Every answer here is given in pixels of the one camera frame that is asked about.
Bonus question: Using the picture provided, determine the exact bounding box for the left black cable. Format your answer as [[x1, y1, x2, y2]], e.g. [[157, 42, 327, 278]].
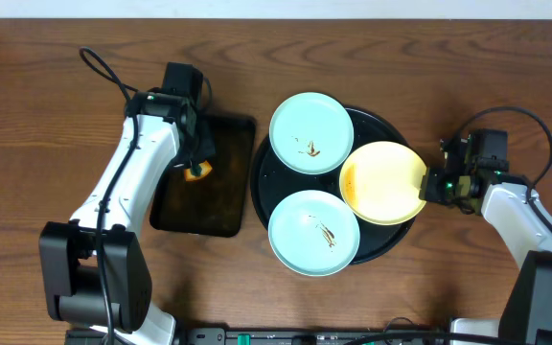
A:
[[78, 46, 215, 345]]

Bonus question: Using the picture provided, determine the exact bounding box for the black round tray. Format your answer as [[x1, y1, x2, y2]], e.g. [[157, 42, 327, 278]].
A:
[[250, 107, 414, 265]]

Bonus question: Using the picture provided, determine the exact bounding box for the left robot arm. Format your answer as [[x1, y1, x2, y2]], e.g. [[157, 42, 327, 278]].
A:
[[38, 88, 204, 344]]

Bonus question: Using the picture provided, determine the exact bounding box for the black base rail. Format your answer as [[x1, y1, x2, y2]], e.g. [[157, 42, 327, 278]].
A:
[[64, 326, 454, 345]]

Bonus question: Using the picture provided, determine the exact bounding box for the yellow plate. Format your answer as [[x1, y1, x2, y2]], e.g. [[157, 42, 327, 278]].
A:
[[339, 141, 427, 226]]

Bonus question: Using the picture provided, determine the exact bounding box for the yellow green scrub sponge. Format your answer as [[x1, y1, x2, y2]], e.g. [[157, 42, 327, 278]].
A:
[[184, 161, 213, 182]]

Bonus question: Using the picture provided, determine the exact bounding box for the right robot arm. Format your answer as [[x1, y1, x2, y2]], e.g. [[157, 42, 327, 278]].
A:
[[420, 134, 552, 344]]

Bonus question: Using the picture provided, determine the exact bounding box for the black rectangular tray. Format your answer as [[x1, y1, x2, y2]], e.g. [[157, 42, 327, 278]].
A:
[[149, 114, 256, 238]]

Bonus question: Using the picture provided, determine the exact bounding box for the light blue plate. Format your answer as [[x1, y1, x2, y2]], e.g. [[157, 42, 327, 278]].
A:
[[268, 92, 355, 174], [267, 190, 360, 277]]

